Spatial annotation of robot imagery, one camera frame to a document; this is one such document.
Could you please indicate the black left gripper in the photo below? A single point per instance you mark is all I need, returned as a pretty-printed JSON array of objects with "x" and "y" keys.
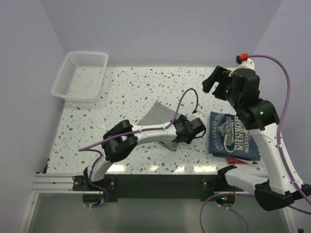
[{"x": 183, "y": 119}]

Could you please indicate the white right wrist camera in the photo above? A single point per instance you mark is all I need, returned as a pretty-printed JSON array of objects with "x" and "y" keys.
[{"x": 243, "y": 61}]

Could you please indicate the white plastic basket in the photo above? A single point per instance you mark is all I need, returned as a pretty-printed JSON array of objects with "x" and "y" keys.
[{"x": 80, "y": 76}]

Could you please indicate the grey tank top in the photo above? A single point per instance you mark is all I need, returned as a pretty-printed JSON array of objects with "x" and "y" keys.
[{"x": 159, "y": 114}]

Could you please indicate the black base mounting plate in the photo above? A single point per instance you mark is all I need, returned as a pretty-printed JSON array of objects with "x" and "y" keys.
[{"x": 122, "y": 186}]

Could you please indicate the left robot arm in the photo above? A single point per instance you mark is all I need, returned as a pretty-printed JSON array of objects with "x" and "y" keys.
[{"x": 120, "y": 141}]

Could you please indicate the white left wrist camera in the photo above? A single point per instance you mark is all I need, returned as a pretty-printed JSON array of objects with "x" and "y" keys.
[{"x": 195, "y": 115}]

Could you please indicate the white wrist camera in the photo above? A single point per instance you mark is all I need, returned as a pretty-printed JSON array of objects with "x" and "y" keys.
[
  {"x": 243, "y": 61},
  {"x": 195, "y": 115}
]

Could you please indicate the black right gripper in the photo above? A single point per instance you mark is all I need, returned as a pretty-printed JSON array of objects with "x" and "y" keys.
[{"x": 216, "y": 76}]

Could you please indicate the aluminium rail frame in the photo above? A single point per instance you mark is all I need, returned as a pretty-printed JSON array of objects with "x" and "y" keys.
[{"x": 129, "y": 93}]

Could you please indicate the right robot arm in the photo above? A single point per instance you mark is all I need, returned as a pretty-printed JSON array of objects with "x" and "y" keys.
[{"x": 283, "y": 185}]

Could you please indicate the folded blue printed tank top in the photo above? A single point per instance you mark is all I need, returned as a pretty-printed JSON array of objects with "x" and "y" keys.
[{"x": 229, "y": 138}]

